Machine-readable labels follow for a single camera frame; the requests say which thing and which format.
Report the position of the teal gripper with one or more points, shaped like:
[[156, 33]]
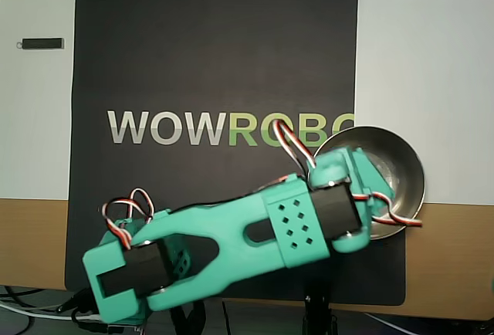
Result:
[[373, 173]]

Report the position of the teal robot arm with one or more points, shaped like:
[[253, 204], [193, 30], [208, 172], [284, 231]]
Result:
[[231, 227]]

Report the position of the metal bowl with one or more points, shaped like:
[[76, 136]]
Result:
[[409, 180]]

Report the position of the black WOWROBO mat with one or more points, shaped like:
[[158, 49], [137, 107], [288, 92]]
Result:
[[193, 41]]

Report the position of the black table clamp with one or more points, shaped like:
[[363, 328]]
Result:
[[185, 317]]

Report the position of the black USB stick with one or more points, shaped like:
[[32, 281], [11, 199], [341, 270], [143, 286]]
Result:
[[42, 43]]

